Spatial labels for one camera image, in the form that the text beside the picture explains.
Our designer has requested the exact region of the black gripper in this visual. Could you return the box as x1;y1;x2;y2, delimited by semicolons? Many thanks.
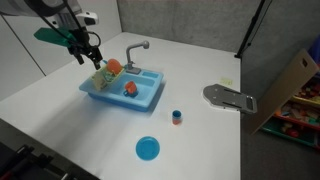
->
68;28;103;71

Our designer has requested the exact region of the orange toy plate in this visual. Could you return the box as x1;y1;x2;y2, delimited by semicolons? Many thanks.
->
106;58;122;75

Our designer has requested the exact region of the yellow toy dish rack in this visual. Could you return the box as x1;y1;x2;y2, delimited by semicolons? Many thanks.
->
91;63;126;86

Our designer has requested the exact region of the grey toy faucet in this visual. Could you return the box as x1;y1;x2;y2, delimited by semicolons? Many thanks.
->
125;40;150;75

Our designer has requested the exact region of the orange toy cup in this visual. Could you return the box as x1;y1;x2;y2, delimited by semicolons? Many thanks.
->
124;80;138;95

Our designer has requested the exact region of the orange toy object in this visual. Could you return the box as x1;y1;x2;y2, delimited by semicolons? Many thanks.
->
122;89;138;99

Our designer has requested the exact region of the blue toy sink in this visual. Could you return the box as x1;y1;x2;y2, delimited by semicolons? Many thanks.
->
78;64;165;113

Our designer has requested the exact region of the blue toy plate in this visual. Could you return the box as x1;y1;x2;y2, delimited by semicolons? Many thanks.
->
135;135;161;162

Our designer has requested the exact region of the grey metal mounting plate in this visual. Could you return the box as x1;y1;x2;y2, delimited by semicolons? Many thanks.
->
202;83;258;115

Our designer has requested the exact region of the wooden toy storage shelf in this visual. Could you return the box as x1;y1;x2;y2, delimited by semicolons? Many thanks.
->
250;34;320;151

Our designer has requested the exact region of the blue and orange cup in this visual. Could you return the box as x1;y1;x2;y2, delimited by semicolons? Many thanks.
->
171;109;183;126

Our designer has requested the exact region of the yellow sticky note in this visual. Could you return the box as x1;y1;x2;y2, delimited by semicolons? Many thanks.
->
219;77;233;86

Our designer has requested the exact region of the black stand pole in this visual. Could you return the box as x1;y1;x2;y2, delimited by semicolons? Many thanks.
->
234;0;268;59

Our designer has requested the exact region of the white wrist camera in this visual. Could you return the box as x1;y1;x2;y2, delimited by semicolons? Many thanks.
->
75;11;100;27

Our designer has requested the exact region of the green gripper bracket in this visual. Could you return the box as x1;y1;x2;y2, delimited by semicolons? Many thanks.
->
33;27;78;46

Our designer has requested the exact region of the black equipment frame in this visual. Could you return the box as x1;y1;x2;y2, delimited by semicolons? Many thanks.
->
0;118;101;180

